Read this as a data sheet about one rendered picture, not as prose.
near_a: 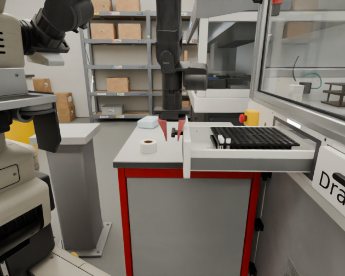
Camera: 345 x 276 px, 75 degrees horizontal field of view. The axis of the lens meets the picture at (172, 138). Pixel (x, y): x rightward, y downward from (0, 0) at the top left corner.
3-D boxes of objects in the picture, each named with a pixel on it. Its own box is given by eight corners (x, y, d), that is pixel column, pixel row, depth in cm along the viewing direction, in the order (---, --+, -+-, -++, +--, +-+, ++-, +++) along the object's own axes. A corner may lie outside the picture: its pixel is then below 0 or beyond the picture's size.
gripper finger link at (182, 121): (185, 144, 65) (185, 112, 63) (160, 144, 66) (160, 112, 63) (184, 137, 72) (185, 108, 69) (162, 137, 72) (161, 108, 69)
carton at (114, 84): (107, 92, 439) (105, 78, 430) (110, 91, 469) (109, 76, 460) (128, 92, 440) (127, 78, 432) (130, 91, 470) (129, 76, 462)
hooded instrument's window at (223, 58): (195, 96, 149) (198, 19, 135) (187, 79, 318) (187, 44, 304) (373, 97, 146) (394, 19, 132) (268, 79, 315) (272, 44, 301)
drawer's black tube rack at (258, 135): (217, 164, 65) (218, 143, 63) (209, 144, 81) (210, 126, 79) (295, 165, 64) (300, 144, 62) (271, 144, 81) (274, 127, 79)
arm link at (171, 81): (164, 67, 65) (159, 67, 60) (187, 67, 64) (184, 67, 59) (164, 91, 68) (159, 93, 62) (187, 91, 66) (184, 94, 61)
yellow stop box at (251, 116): (246, 128, 100) (247, 111, 98) (241, 124, 107) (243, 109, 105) (257, 128, 100) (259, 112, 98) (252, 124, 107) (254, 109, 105)
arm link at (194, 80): (166, 40, 62) (158, 51, 55) (208, 39, 59) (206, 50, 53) (170, 81, 69) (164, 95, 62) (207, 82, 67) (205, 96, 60)
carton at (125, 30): (118, 40, 410) (117, 23, 402) (121, 41, 441) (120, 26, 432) (141, 40, 412) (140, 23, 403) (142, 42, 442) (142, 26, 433)
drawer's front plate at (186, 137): (183, 179, 60) (184, 140, 57) (182, 143, 87) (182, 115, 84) (190, 179, 60) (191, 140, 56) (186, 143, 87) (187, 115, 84)
